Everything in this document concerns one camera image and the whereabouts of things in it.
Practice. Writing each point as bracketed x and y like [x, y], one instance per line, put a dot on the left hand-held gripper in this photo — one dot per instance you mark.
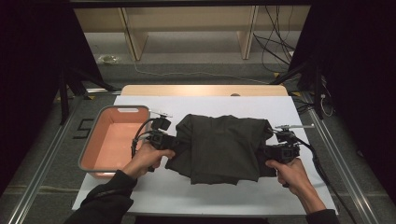
[163, 140]

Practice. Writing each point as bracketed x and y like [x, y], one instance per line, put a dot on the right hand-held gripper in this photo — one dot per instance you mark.
[283, 152]

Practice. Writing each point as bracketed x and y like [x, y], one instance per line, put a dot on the pink basket with grey rim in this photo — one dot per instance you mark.
[118, 140]

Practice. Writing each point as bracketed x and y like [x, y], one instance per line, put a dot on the dark grey pleated skirt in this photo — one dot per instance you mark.
[221, 146]

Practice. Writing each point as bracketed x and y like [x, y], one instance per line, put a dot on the person's right hand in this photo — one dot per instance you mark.
[294, 175]

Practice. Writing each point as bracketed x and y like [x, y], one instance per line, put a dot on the person's left hand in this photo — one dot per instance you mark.
[144, 161]

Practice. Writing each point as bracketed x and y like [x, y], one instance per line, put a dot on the black metal stand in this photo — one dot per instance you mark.
[63, 99]
[317, 99]

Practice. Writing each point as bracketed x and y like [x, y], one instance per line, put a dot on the white board table cover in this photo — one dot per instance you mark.
[218, 199]

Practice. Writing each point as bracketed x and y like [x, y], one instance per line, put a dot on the crumpled clear plastic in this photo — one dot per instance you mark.
[109, 59]

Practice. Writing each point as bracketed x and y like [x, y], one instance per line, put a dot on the black curtain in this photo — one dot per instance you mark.
[358, 62]
[31, 62]

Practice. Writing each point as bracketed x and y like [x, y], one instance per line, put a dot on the light wooden shelf unit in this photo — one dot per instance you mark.
[186, 18]

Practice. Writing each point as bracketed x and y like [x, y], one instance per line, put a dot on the aluminium floor rail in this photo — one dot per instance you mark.
[39, 174]
[355, 193]

